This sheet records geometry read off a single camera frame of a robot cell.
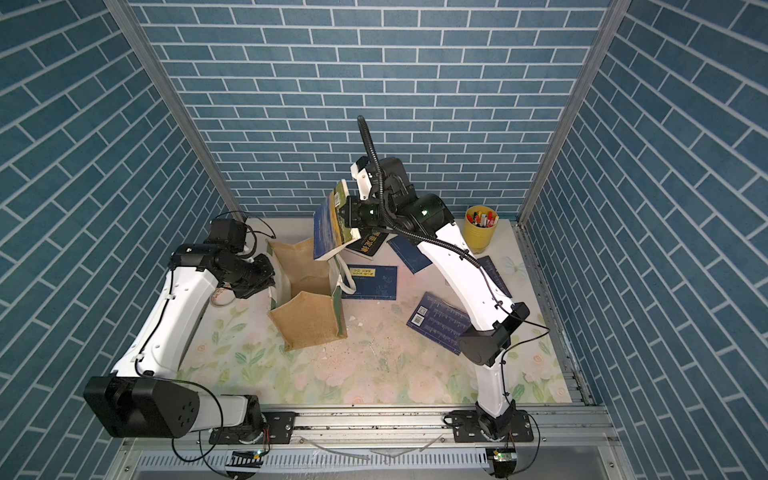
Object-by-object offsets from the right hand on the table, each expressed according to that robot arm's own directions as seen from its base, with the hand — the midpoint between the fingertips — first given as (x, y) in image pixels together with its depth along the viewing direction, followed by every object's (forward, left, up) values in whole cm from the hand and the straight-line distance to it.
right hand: (342, 212), depth 67 cm
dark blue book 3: (+8, -3, -39) cm, 40 cm away
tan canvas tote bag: (-11, +10, -21) cm, 26 cm away
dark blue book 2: (+21, -15, -39) cm, 47 cm away
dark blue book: (-5, -26, -39) cm, 48 cm away
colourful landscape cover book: (-1, +4, -6) cm, 7 cm away
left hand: (-7, +17, -19) cm, 26 cm away
